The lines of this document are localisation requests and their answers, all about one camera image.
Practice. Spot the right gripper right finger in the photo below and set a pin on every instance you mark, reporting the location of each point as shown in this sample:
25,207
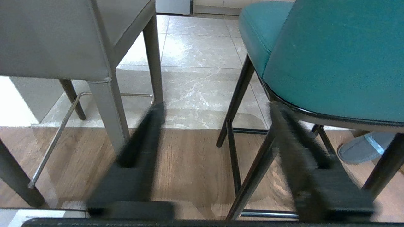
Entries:
318,189

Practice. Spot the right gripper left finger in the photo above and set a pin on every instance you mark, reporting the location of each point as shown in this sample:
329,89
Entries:
139,176

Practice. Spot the teal upholstered bar stool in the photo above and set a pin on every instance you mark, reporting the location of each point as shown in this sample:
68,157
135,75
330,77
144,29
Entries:
331,60

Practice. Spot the white kitchen counter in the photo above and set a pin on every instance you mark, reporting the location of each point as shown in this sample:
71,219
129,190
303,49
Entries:
19,101

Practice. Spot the grey leather bar stool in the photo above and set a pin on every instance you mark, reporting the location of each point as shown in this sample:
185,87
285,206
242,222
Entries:
56,41

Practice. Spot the grey slipper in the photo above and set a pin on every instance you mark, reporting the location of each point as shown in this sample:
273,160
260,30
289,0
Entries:
363,147

